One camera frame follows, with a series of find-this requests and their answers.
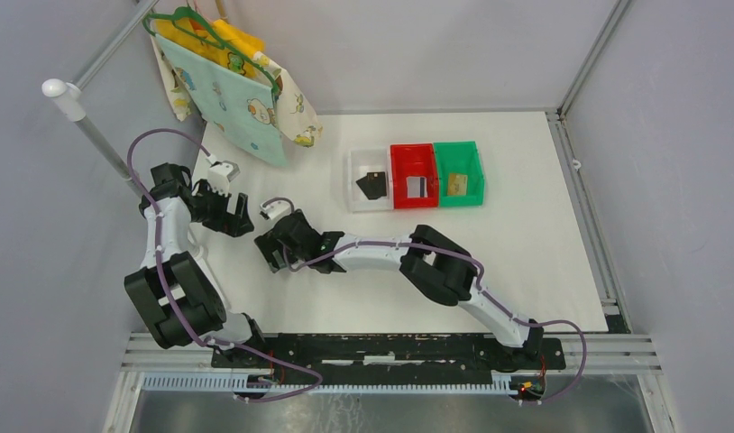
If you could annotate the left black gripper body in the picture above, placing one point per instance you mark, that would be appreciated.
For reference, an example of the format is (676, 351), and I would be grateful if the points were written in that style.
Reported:
(209, 204)

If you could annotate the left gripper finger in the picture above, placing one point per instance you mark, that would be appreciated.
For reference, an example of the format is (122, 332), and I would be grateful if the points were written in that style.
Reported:
(241, 221)
(223, 224)

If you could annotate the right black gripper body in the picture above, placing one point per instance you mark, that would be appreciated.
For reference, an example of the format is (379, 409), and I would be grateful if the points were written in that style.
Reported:
(300, 216)

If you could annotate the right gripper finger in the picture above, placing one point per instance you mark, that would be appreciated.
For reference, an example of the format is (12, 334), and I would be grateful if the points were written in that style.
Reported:
(271, 250)
(282, 230)

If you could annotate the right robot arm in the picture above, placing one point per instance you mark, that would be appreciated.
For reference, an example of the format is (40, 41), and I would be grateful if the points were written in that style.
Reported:
(440, 269)

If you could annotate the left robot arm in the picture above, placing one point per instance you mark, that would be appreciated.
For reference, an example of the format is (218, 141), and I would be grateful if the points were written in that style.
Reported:
(172, 291)

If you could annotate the black card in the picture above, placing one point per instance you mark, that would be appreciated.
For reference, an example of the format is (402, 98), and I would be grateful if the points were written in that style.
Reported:
(373, 185)

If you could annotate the white grey card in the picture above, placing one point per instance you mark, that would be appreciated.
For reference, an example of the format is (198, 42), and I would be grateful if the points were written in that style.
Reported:
(417, 187)

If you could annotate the gold card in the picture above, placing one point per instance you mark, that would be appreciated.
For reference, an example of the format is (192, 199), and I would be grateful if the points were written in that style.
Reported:
(457, 185)

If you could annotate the white plastic bin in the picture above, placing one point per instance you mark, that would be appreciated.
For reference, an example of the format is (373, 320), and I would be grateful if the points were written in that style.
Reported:
(359, 161)

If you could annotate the light blue printed cloth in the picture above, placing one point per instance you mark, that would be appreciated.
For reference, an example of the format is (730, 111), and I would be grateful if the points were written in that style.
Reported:
(241, 108)

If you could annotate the cream printed cloth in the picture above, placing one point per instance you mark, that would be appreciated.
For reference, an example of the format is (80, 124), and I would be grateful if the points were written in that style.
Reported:
(296, 118)

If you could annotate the red plastic bin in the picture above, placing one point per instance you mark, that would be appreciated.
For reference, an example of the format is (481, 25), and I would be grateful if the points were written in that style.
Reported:
(413, 159)

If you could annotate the green clothes hanger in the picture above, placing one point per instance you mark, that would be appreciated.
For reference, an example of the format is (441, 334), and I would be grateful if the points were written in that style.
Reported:
(217, 41)

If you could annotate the green plastic bin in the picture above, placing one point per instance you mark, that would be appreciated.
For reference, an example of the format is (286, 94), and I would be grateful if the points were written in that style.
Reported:
(460, 157)

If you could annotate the white clothes rack pole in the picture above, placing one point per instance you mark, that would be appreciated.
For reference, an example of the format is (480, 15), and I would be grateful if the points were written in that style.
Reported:
(65, 96)

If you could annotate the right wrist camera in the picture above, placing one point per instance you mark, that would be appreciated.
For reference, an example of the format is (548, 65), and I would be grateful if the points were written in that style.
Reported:
(275, 209)

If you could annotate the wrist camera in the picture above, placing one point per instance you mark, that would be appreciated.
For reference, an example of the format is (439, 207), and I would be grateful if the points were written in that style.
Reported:
(275, 209)
(220, 176)

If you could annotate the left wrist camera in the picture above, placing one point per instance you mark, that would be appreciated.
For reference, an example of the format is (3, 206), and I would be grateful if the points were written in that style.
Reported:
(220, 176)

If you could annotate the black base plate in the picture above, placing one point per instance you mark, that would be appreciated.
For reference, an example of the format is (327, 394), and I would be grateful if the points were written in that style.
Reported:
(384, 359)

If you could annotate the aluminium frame rail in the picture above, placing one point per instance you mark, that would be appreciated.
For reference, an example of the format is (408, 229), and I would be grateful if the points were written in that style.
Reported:
(607, 354)

